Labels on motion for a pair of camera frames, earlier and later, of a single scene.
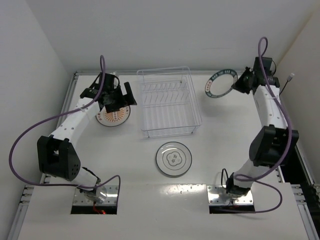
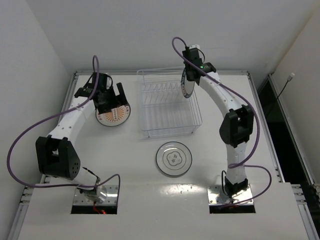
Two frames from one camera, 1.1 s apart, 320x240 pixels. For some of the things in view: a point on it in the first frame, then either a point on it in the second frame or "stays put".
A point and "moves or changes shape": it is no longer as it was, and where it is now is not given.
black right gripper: x=243 y=81 → x=189 y=75
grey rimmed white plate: x=173 y=158 stays put
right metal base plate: x=216 y=194 stays put
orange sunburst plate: x=114 y=118 stays put
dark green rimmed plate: x=220 y=82 moves or changes shape
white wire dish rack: x=168 y=102 stays put
